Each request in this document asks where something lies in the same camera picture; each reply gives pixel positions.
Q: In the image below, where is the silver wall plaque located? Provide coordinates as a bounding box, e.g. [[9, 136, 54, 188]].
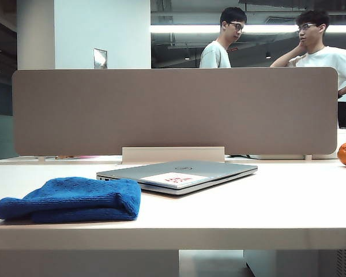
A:
[[93, 47, 108, 69]]

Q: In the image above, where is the beige fabric desk divider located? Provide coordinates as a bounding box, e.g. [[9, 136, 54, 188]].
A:
[[12, 67, 339, 157]]

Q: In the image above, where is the pink paper sheet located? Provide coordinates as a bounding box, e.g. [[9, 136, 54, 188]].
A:
[[56, 155, 104, 160]]

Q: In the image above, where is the person in white t-shirt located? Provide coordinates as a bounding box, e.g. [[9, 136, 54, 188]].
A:
[[270, 10, 346, 99]]

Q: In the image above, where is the white cabinet with vent slots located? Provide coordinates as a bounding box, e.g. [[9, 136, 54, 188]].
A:
[[243, 249, 346, 277]]

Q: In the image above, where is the blue knitted rag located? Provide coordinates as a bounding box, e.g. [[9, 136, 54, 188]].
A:
[[0, 176, 142, 223]]

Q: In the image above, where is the black computer monitor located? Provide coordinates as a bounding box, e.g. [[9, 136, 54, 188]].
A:
[[338, 100, 346, 129]]

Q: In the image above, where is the silver closed laptop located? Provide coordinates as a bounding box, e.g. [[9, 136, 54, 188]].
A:
[[96, 160, 259, 197]]

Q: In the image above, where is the person in grey t-shirt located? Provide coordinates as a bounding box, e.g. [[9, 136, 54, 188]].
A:
[[199, 7, 248, 69]]

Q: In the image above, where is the white sticker with red print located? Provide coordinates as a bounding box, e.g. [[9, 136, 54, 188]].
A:
[[138, 171, 208, 189]]

